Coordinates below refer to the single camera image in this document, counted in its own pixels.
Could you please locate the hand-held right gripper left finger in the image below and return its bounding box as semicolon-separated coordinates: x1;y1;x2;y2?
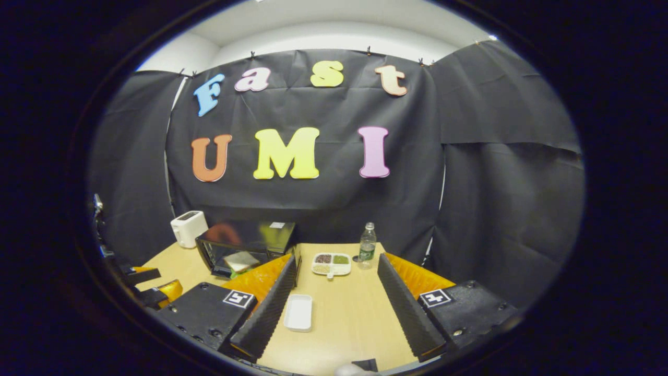
156;254;299;363

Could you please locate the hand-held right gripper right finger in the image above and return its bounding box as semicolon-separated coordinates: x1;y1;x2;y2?
377;253;520;363

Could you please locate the black electric oven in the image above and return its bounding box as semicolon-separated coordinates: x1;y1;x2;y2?
195;221;302;287

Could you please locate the small white rectangular dish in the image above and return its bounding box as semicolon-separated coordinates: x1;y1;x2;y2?
283;294;313;333

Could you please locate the white toaster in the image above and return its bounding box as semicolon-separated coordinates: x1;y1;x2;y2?
170;210;209;249

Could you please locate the white divided plate of grains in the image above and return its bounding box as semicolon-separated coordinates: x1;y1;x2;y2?
312;253;352;280

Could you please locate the clear plastic water bottle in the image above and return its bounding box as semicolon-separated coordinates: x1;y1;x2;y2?
359;222;377;270

